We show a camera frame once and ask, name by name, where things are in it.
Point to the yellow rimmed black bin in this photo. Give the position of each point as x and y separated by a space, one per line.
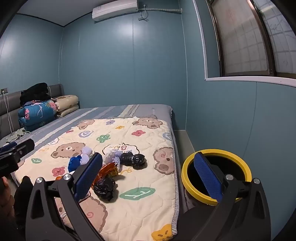
187 171

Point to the wall socket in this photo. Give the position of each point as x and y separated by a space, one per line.
4 90

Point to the person's left hand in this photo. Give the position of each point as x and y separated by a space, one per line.
4 197

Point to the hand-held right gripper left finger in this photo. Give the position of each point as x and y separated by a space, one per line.
89 178

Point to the grey bed headboard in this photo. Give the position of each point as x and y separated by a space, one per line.
11 104

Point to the bed with striped sheet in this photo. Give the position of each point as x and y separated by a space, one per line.
104 112

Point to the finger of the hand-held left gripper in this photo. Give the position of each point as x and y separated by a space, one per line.
8 147
24 148

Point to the orange snack wrapper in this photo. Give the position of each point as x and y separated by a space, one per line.
108 170

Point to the pale green power strip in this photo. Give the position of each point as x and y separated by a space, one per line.
16 135

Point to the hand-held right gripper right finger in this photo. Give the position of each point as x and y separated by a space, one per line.
208 176

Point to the white air conditioner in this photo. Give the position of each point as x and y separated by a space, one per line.
114 10

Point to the frosted window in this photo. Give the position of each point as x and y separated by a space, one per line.
245 39

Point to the blue floral folded quilt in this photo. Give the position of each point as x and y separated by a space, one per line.
37 114

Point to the bear printed blanket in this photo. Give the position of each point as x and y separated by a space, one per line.
138 185

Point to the black plastic bag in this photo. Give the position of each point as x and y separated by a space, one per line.
105 188
134 160

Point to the beige patterned pillows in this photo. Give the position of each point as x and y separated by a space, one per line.
67 104

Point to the wrapped air conditioner pipe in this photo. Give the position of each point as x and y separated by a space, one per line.
161 10

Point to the purple spiky ball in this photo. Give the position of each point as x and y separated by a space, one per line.
86 153

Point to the blue and white wrapper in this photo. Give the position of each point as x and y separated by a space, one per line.
74 163

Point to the black clothes pile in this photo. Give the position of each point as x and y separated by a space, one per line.
34 92

